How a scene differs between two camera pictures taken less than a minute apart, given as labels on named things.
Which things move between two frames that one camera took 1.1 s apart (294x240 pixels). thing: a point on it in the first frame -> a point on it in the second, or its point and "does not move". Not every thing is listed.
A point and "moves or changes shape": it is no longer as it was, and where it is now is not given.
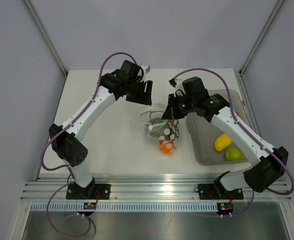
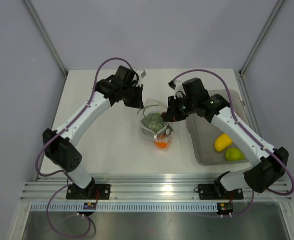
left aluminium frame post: [46, 37] does not move
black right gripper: [172, 112] does not move
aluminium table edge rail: [142, 188] does not move
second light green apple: [234, 154] does not move
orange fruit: [167, 146] -> [162, 142]
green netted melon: [159, 128] -> [154, 122]
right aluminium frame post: [248, 58] does not move
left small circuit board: [89, 206] does not move
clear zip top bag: [165, 132] moves or changes shape
